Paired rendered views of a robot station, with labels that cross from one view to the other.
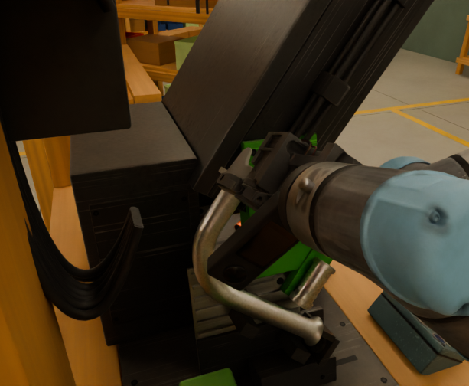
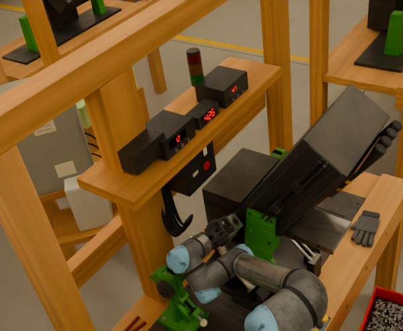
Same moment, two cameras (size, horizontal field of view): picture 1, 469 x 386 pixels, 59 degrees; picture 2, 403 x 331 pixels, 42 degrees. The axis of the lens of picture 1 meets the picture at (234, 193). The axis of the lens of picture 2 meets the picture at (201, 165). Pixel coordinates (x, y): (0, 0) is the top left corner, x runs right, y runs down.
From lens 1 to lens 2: 155 cm
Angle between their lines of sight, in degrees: 50
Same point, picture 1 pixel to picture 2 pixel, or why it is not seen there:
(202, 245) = not seen: hidden behind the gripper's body
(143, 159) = (225, 194)
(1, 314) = (139, 227)
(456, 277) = (169, 263)
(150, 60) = not seen: outside the picture
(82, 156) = (213, 181)
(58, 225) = not seen: hidden behind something
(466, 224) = (171, 257)
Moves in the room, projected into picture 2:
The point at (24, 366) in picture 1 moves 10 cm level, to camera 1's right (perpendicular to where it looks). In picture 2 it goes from (142, 238) to (157, 253)
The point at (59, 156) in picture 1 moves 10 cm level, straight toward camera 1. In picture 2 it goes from (274, 142) to (266, 153)
